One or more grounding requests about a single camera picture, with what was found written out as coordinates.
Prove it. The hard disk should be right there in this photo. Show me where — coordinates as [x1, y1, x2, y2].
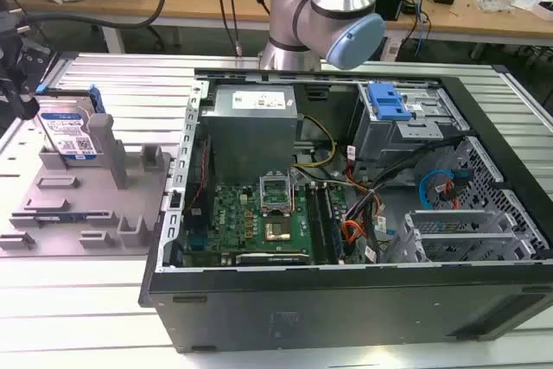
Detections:
[33, 86, 103, 160]

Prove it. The silver disk bay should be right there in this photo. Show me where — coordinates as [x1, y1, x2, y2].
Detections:
[387, 208, 546, 264]

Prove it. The grey parts rack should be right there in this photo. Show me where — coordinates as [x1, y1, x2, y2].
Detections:
[0, 113, 175, 258]

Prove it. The grey power supply unit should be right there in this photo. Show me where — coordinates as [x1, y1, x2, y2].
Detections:
[197, 84, 302, 174]

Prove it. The green motherboard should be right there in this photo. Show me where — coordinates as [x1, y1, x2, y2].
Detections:
[183, 181, 349, 267]

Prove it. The socket cover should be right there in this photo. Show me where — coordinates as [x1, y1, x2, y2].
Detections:
[257, 173, 294, 217]

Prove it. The CPU socket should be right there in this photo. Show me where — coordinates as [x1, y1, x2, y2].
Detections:
[264, 220, 299, 243]

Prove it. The RAM slot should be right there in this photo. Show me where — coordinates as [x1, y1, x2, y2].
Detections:
[305, 182, 346, 264]

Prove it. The blue drive bay latch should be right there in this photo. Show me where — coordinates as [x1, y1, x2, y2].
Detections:
[368, 82, 412, 122]

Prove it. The silver optical drive cage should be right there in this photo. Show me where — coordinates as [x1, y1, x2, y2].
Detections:
[352, 81, 470, 167]

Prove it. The black open PC case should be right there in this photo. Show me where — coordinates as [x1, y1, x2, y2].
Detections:
[137, 67, 553, 353]

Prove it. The yellow black wire bundle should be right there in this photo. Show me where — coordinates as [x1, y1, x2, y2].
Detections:
[291, 114, 339, 169]

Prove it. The orange wire bundle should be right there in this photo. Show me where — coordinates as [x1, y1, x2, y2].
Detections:
[340, 219, 368, 253]

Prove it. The blue wire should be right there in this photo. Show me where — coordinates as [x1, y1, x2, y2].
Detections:
[419, 169, 460, 211]

